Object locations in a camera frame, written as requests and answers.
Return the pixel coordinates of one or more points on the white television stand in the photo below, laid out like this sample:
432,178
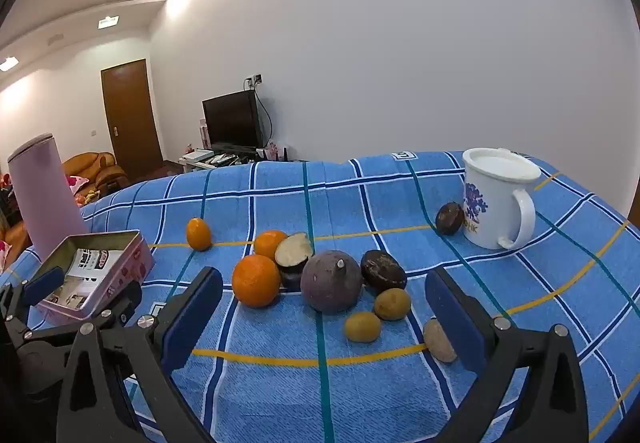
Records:
210,158

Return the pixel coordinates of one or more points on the beige potato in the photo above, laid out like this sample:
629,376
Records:
435,339

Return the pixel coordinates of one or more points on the pink box beside television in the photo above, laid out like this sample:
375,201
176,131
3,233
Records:
204,133

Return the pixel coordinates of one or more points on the green-brown kiwi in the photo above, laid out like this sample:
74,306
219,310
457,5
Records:
362,327
392,304

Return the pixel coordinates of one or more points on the tall pink cylinder container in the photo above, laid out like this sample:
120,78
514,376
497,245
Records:
42,193

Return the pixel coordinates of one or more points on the square ceiling light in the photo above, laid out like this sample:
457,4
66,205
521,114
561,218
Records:
7,63
108,21

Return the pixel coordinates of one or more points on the black television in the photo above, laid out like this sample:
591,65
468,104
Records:
231,120

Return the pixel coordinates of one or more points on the cut dark fruit half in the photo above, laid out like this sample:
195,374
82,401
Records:
292,250

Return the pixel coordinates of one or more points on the white mug with floral print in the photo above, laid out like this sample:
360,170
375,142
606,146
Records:
487,218

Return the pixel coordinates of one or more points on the pink metal tin box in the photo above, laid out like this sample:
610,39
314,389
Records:
131,268

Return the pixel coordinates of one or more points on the medium round orange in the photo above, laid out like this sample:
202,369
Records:
267,243

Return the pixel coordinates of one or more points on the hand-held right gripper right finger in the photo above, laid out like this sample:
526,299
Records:
452,323

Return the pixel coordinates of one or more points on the large purple round fruit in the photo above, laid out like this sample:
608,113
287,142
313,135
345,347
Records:
330,285

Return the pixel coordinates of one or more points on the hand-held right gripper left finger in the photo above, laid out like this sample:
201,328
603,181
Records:
192,323

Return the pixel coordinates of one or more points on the printed paper leaflet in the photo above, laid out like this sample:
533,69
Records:
87,264

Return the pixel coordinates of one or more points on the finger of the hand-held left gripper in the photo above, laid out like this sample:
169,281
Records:
120,305
45,284

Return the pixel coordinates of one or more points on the small oval orange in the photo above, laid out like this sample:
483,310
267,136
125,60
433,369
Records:
198,234

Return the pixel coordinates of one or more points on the brown leather armchair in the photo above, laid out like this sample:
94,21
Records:
97,168

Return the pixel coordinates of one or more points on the large round orange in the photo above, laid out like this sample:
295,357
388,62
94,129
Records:
256,281

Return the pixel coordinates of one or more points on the pink floral cushion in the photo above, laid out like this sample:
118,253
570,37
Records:
76,184

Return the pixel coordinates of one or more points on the brown wooden door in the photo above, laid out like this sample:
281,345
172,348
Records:
131,123

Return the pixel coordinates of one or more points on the blue plaid blanket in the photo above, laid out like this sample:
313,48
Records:
380,398

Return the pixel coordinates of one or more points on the dark brown round fruit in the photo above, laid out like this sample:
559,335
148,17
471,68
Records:
383,270
449,219

